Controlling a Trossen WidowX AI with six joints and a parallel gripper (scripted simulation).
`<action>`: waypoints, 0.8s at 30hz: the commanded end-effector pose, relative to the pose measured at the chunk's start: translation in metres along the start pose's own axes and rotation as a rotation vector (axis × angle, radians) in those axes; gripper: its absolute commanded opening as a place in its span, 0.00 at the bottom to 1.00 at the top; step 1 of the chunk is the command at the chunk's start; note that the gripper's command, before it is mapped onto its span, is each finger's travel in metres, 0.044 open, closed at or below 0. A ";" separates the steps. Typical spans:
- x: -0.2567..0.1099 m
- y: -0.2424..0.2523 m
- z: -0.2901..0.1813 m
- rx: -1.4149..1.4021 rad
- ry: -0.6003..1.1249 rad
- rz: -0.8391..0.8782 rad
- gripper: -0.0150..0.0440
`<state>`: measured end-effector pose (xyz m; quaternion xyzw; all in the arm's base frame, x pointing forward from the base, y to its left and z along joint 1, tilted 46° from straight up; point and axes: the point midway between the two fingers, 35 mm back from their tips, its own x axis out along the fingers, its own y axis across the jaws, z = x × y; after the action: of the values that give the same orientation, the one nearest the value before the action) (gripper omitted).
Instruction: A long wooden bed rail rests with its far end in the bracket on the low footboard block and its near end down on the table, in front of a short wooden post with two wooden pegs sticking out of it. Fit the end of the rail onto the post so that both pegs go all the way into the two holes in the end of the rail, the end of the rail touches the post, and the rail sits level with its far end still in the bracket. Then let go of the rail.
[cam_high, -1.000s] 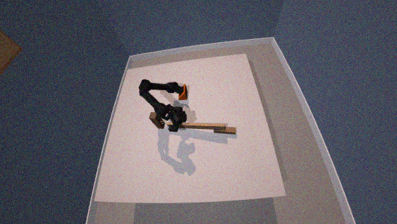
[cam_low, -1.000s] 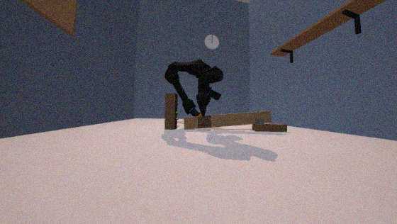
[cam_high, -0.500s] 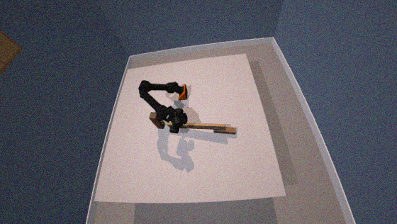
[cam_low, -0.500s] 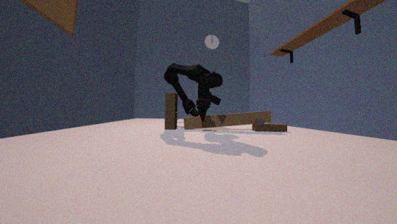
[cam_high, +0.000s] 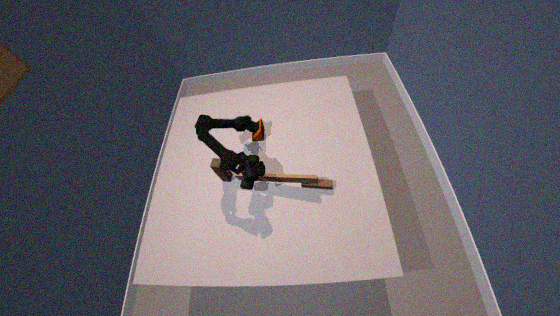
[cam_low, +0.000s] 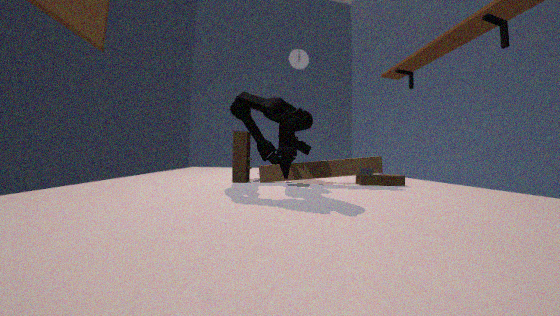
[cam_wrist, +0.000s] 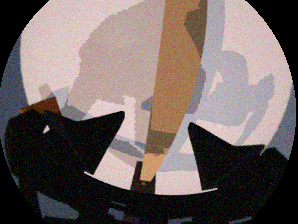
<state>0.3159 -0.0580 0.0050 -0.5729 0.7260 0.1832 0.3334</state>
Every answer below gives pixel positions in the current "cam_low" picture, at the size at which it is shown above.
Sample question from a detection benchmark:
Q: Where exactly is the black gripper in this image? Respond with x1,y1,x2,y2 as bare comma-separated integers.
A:
276,132,297,178

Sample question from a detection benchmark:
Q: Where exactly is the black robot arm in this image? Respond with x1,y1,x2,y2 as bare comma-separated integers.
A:
230,91,313,165

